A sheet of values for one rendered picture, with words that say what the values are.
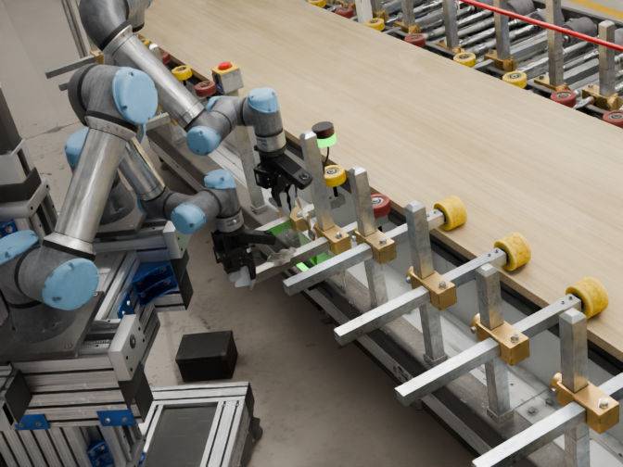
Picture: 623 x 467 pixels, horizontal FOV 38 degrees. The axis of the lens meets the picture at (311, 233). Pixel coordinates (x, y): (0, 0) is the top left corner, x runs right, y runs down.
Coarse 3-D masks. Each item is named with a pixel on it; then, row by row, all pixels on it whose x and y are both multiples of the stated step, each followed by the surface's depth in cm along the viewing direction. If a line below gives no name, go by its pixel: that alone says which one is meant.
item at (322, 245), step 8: (384, 216) 259; (352, 224) 258; (376, 224) 259; (320, 240) 254; (304, 248) 252; (312, 248) 251; (320, 248) 253; (328, 248) 254; (296, 256) 250; (304, 256) 251; (312, 256) 252; (264, 264) 248; (272, 264) 248; (288, 264) 249; (296, 264) 251; (256, 272) 246; (264, 272) 247; (272, 272) 248; (256, 280) 246
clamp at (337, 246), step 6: (312, 228) 261; (318, 228) 257; (330, 228) 256; (336, 228) 256; (318, 234) 258; (324, 234) 254; (330, 234) 253; (348, 234) 252; (330, 240) 252; (336, 240) 250; (342, 240) 251; (348, 240) 252; (330, 246) 254; (336, 246) 251; (342, 246) 252; (348, 246) 253; (336, 252) 252; (342, 252) 252
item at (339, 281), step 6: (300, 234) 272; (300, 240) 274; (306, 240) 270; (324, 252) 260; (318, 258) 266; (324, 258) 262; (330, 258) 257; (336, 276) 260; (342, 276) 255; (336, 282) 261; (342, 282) 257; (342, 288) 259
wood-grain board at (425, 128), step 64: (192, 0) 457; (256, 0) 438; (192, 64) 379; (256, 64) 366; (320, 64) 354; (384, 64) 342; (448, 64) 331; (384, 128) 297; (448, 128) 288; (512, 128) 281; (576, 128) 273; (384, 192) 262; (448, 192) 255; (512, 192) 249; (576, 192) 244; (576, 256) 220
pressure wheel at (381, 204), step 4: (372, 196) 260; (376, 196) 259; (380, 196) 259; (384, 196) 258; (372, 200) 259; (376, 200) 257; (380, 200) 258; (384, 200) 257; (388, 200) 256; (376, 204) 256; (380, 204) 255; (384, 204) 255; (388, 204) 256; (376, 208) 254; (380, 208) 254; (384, 208) 255; (388, 208) 256; (376, 212) 255; (380, 212) 255; (384, 212) 255; (388, 212) 257; (376, 216) 256; (380, 216) 256; (380, 228) 262
